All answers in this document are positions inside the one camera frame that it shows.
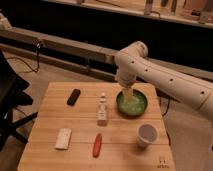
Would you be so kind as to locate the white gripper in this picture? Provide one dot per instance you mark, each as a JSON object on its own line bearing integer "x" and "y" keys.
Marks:
{"x": 126, "y": 80}

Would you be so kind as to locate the black eraser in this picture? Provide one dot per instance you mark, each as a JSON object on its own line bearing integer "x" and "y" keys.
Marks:
{"x": 73, "y": 97}

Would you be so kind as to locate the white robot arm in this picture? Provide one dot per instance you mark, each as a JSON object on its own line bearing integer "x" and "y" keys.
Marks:
{"x": 132, "y": 62}

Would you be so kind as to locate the green bowl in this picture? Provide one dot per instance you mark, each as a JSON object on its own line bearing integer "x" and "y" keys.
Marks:
{"x": 133, "y": 108}

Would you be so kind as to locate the small white bottle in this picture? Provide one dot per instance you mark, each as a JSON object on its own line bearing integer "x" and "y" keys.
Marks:
{"x": 102, "y": 110}

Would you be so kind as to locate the red marker pen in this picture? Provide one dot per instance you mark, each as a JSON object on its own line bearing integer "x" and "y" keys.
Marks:
{"x": 97, "y": 145}

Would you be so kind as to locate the white rectangular block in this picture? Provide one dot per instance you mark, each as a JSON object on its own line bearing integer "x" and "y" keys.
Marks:
{"x": 63, "y": 139}

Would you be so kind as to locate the black office chair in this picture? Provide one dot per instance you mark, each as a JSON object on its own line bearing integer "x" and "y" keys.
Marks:
{"x": 12, "y": 94}

